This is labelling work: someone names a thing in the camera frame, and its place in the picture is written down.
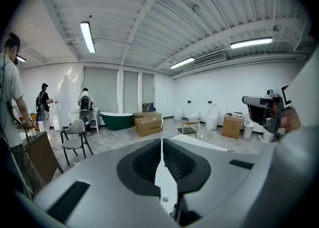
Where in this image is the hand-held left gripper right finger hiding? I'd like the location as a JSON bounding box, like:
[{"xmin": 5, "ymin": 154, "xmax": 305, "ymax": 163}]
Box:
[{"xmin": 162, "ymin": 138, "xmax": 262, "ymax": 217}]

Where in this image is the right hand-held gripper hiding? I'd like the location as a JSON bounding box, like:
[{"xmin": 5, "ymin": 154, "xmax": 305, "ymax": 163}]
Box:
[{"xmin": 242, "ymin": 45, "xmax": 319, "ymax": 137}]

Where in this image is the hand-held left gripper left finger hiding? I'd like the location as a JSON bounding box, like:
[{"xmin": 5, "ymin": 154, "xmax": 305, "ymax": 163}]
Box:
[{"xmin": 33, "ymin": 138, "xmax": 180, "ymax": 228}]

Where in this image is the dark green bathtub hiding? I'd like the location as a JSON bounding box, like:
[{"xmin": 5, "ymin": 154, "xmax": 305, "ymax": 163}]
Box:
[{"xmin": 100, "ymin": 112, "xmax": 134, "ymax": 131}]

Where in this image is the person's right hand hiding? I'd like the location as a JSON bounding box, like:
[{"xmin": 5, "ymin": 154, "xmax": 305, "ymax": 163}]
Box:
[{"xmin": 283, "ymin": 107, "xmax": 303, "ymax": 133}]

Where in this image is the white round bin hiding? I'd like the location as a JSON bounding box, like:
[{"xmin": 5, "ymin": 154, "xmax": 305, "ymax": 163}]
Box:
[{"xmin": 243, "ymin": 121, "xmax": 255, "ymax": 139}]

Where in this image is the tall closed cardboard box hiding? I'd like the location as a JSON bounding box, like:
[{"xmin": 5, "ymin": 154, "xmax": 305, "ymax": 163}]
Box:
[{"xmin": 221, "ymin": 114, "xmax": 244, "ymax": 139}]

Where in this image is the tall white toilet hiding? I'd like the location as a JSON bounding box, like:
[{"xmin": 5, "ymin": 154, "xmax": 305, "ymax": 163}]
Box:
[{"xmin": 205, "ymin": 104, "xmax": 219, "ymax": 131}]

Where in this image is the wooden stool chair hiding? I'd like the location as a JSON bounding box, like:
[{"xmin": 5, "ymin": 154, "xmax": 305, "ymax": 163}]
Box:
[{"xmin": 177, "ymin": 121, "xmax": 200, "ymax": 139}]

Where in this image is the grey chair with black legs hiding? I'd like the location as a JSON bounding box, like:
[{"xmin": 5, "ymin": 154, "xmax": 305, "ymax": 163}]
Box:
[{"xmin": 60, "ymin": 119, "xmax": 94, "ymax": 167}]

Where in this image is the dark wooden table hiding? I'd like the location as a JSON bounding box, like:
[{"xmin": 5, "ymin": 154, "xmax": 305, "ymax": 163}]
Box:
[{"xmin": 21, "ymin": 131, "xmax": 64, "ymax": 188}]

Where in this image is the white ceiling air vent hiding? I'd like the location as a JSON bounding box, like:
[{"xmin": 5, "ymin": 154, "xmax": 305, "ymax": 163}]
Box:
[{"xmin": 193, "ymin": 50, "xmax": 226, "ymax": 67}]

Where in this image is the large open cardboard box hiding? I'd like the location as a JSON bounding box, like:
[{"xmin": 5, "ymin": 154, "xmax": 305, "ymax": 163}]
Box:
[{"xmin": 134, "ymin": 114, "xmax": 164, "ymax": 137}]

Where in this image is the grey white toilet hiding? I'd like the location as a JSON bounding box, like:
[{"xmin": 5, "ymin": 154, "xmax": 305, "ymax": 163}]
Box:
[{"xmin": 79, "ymin": 96, "xmax": 92, "ymax": 125}]

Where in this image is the low cardboard box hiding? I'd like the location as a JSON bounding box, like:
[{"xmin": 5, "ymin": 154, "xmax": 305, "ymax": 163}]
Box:
[{"xmin": 133, "ymin": 112, "xmax": 160, "ymax": 119}]

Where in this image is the wide grey window blind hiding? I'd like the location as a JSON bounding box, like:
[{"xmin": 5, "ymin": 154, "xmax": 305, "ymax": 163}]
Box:
[{"xmin": 82, "ymin": 67, "xmax": 119, "ymax": 113}]

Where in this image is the narrow grey window blind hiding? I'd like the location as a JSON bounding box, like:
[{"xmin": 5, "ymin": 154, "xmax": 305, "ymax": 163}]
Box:
[{"xmin": 123, "ymin": 70, "xmax": 140, "ymax": 113}]

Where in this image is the short grey window blind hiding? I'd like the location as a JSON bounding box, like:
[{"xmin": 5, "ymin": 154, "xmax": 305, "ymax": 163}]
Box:
[{"xmin": 142, "ymin": 72, "xmax": 155, "ymax": 105}]

